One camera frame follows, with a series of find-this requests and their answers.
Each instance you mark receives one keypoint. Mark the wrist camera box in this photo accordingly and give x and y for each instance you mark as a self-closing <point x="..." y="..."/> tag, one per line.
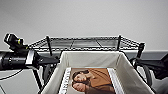
<point x="14" y="40"/>

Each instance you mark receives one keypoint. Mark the pale woven basket dark spots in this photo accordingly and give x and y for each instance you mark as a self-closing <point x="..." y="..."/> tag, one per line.
<point x="90" y="58"/>

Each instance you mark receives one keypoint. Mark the flat box with portrait print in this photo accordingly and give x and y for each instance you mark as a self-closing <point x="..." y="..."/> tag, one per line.
<point x="93" y="81"/>

